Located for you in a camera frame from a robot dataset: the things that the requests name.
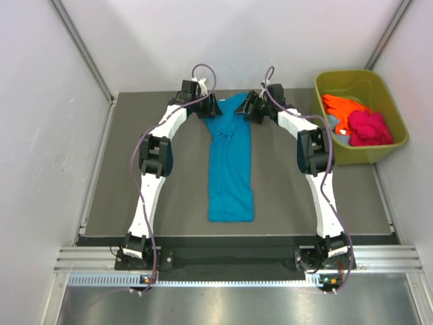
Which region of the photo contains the left corner aluminium post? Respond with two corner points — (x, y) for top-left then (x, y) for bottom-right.
(48, 0), (114, 103)

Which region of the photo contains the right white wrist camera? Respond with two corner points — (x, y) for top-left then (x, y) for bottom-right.
(258, 79), (269, 101)

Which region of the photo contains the aluminium frame rail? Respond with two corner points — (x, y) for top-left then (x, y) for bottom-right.
(54, 245), (422, 273)

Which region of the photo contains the magenta t shirt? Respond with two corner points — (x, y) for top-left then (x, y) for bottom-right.
(348, 111), (394, 147)

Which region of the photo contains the grey slotted cable duct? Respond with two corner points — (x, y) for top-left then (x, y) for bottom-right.
(68, 273), (338, 288)

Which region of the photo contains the orange t shirt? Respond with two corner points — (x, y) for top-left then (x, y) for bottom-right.
(321, 94), (373, 134)

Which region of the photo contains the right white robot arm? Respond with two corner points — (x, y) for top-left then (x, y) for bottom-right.
(235, 80), (355, 274)

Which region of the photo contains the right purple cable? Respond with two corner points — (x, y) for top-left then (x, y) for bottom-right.
(264, 66), (353, 294)

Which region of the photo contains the corner aluminium post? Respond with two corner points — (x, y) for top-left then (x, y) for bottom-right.
(365, 0), (415, 70)
(48, 0), (114, 103)

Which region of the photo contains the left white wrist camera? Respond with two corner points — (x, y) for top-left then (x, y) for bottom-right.
(191, 77), (208, 97)

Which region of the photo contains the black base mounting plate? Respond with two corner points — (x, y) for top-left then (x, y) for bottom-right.
(115, 246), (351, 274)

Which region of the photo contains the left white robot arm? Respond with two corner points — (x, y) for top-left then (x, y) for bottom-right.
(119, 77), (223, 272)

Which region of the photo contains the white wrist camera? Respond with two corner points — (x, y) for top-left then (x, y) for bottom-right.
(191, 77), (208, 97)
(258, 79), (269, 101)

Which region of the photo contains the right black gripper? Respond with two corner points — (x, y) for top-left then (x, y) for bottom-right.
(233, 92), (271, 125)

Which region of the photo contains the right corner aluminium post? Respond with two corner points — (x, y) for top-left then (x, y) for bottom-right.
(365, 0), (415, 70)

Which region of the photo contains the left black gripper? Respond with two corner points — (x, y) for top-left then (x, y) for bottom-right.
(191, 91), (221, 118)

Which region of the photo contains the grey blue t shirt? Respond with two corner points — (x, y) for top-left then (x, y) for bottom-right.
(327, 114), (351, 146)

